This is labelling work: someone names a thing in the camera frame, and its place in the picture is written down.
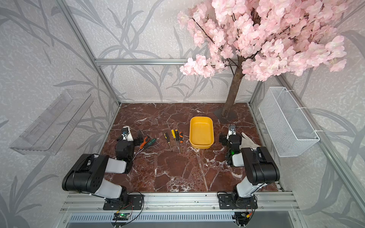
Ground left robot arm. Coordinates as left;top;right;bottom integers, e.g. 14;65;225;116
62;135;143;202

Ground aluminium front rail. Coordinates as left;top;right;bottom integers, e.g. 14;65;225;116
60;192;300;213

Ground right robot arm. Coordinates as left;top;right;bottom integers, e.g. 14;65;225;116
219;133;280;200

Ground right circuit board with wires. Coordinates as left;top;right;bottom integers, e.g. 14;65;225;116
232;212;253;227

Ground black yellow stubby screwdriver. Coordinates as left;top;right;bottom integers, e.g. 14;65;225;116
164;132;173;152

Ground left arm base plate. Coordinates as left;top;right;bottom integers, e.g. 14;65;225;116
103;194;144;211

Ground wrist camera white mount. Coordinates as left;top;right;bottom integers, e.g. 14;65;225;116
121;126;133;142
227;123;237;140

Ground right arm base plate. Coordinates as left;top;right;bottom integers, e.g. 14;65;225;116
217;192;258;210

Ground clear acrylic wall shelf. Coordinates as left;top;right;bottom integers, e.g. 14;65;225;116
10;89;94;156

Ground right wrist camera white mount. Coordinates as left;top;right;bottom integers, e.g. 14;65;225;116
227;123;237;140

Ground orange handled large screwdriver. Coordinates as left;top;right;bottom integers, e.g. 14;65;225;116
134;136;150;158

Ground black orange small screwdriver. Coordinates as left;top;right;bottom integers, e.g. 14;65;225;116
179;132;184;147

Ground green black handled screwdriver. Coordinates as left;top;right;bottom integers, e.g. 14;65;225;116
144;138;156;150

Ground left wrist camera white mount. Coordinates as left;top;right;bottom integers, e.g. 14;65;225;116
121;126;133;142

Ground left green circuit board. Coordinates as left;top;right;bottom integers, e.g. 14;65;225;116
113;212;130;221

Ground white wire mesh basket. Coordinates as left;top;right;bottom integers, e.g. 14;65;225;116
259;86;320;157

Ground yellow plastic storage box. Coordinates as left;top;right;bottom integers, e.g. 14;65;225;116
189;116;214;149

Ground black yellow-tip slim screwdriver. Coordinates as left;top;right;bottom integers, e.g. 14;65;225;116
174;129;181;153

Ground white work glove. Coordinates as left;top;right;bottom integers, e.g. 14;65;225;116
240;132;260;149

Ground pink cherry blossom tree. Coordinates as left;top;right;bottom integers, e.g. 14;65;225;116
177;1;350;117

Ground yellow handled screwdriver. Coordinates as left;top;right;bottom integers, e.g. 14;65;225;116
171;129;179;150

